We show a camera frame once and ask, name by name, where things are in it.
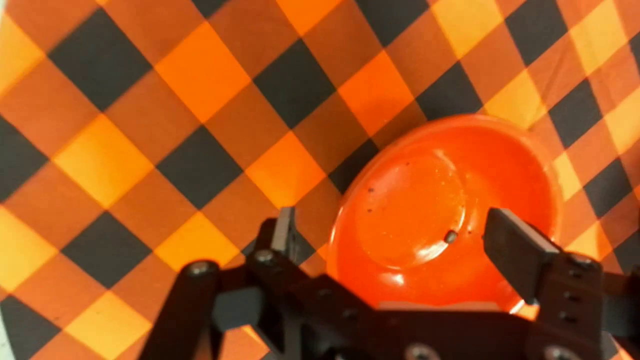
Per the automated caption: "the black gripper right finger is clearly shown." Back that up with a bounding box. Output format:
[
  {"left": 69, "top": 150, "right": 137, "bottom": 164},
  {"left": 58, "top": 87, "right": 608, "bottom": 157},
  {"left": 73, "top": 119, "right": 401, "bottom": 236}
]
[{"left": 482, "top": 205, "right": 608, "bottom": 360}]

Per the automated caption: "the orange black checkered tablecloth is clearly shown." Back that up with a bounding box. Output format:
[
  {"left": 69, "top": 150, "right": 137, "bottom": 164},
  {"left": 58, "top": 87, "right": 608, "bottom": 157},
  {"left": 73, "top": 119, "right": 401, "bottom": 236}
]
[{"left": 0, "top": 0, "right": 640, "bottom": 360}]

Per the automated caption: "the orange plastic bowl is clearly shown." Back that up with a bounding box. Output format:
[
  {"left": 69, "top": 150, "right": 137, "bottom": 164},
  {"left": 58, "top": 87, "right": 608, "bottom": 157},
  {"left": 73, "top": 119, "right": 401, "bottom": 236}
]
[{"left": 324, "top": 111, "right": 563, "bottom": 316}]

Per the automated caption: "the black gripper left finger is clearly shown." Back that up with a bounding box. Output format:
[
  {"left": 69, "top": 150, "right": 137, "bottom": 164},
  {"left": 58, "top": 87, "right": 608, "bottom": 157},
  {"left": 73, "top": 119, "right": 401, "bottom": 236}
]
[{"left": 136, "top": 205, "right": 336, "bottom": 360}]

